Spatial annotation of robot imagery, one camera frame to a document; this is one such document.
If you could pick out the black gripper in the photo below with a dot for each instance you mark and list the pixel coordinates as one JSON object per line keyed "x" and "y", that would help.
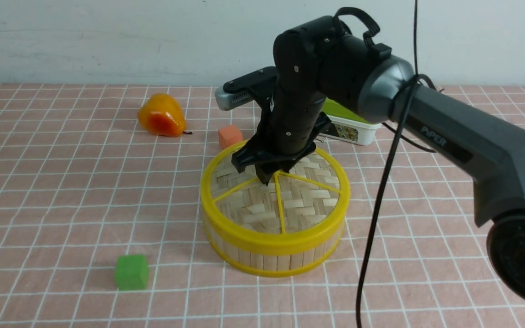
{"x": 287, "y": 127}

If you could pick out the woven bamboo lid yellow rim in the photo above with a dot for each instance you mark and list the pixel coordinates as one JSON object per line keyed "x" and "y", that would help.
{"x": 313, "y": 189}

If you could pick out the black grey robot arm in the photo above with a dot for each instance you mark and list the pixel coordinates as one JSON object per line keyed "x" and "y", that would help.
{"x": 334, "y": 57}

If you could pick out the bamboo steamer basket yellow rims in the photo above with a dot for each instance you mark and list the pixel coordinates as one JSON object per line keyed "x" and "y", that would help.
{"x": 268, "y": 255}

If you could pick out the white plastic box green lid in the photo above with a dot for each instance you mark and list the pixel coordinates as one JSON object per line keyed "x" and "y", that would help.
{"x": 347, "y": 126}

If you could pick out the orange foam cube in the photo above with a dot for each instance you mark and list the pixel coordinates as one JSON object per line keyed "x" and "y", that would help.
{"x": 229, "y": 135}

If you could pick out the orange yellow toy pear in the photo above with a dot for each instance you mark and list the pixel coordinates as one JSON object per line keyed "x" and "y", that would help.
{"x": 162, "y": 115}

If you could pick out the green foam cube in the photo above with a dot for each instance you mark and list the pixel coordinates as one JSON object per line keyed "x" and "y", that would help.
{"x": 131, "y": 272}

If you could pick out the pink checkered tablecloth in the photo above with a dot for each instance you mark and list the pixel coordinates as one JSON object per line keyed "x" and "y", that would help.
{"x": 82, "y": 183}

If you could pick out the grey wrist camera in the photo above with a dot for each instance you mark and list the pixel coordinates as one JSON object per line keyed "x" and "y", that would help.
{"x": 257, "y": 86}

